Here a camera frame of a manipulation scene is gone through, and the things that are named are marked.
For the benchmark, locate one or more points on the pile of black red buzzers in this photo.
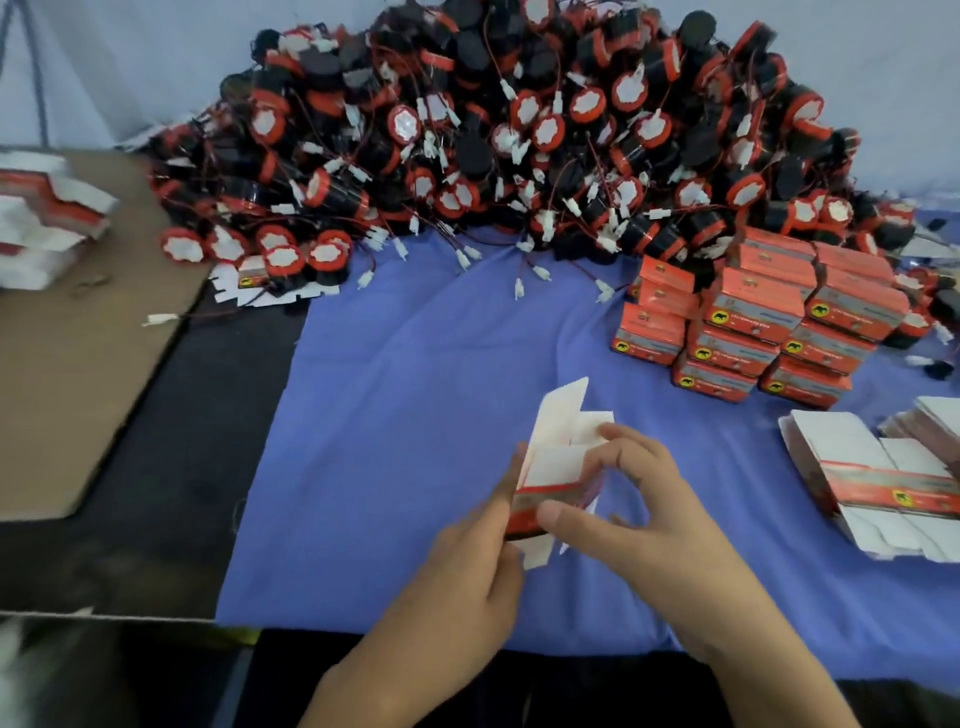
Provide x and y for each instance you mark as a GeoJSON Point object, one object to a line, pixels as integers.
{"type": "Point", "coordinates": [525, 135]}

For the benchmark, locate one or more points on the person's left hand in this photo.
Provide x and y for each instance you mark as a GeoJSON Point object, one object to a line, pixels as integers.
{"type": "Point", "coordinates": [435, 615]}

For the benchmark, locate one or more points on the blue cloth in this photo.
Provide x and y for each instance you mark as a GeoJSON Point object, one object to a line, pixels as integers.
{"type": "Point", "coordinates": [375, 390]}

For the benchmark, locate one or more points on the person's left forearm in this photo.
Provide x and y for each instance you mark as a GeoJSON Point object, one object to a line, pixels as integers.
{"type": "Point", "coordinates": [338, 713]}

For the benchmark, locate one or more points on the stack of paper boxes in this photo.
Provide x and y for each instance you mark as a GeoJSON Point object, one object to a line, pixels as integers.
{"type": "Point", "coordinates": [45, 218]}
{"type": "Point", "coordinates": [885, 480]}

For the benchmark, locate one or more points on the brown cardboard sheet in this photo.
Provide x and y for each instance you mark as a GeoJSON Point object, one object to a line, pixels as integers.
{"type": "Point", "coordinates": [75, 405]}

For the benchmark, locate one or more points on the person's right hand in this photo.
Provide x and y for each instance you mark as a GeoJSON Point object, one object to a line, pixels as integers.
{"type": "Point", "coordinates": [675, 533]}

